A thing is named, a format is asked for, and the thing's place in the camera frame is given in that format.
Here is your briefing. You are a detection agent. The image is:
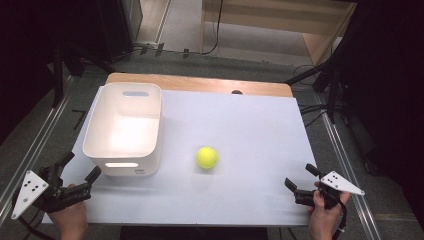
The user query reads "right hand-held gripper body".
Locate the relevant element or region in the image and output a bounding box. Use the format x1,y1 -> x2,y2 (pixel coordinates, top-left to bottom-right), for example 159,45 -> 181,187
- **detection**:
294,170 -> 366,210

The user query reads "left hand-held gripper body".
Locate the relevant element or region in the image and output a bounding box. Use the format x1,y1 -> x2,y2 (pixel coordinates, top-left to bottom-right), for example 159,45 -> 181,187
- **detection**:
10,165 -> 92,221

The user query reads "white plastic bin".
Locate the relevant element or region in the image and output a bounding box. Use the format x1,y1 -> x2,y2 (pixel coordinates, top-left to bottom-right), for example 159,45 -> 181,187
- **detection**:
82,82 -> 163,177

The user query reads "yellow tennis ball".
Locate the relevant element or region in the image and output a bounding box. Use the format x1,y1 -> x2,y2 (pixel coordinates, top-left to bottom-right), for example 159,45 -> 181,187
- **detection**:
195,146 -> 219,170

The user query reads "person's right hand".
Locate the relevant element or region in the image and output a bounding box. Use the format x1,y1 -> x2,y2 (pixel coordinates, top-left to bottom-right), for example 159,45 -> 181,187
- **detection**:
307,181 -> 352,240

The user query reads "person's left hand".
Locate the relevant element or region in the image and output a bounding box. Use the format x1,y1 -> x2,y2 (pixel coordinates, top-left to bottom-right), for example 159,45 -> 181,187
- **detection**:
47,183 -> 88,240

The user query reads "white table mat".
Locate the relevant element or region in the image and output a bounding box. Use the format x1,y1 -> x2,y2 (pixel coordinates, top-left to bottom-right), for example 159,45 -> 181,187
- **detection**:
42,85 -> 318,227

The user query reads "black tripod stand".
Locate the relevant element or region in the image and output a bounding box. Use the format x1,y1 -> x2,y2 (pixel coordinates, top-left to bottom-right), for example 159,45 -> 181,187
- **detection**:
284,33 -> 354,124

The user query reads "wooden table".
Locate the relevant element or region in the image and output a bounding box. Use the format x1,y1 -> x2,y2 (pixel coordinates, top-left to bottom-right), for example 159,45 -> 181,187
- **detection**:
105,72 -> 294,99

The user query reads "wooden cabinet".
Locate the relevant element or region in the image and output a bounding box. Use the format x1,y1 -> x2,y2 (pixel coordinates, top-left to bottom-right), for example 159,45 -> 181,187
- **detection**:
199,0 -> 358,67

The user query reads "metal floor rail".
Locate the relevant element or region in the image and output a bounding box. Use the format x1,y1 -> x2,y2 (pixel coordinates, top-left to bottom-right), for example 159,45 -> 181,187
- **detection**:
314,93 -> 383,240
0,74 -> 76,224

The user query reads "black wrist strap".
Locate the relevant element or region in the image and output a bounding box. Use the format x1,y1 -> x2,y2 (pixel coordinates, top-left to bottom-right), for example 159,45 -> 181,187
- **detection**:
331,199 -> 348,240

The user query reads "black hanging cable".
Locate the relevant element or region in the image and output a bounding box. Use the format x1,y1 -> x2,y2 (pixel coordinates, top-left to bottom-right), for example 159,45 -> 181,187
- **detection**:
186,0 -> 225,56

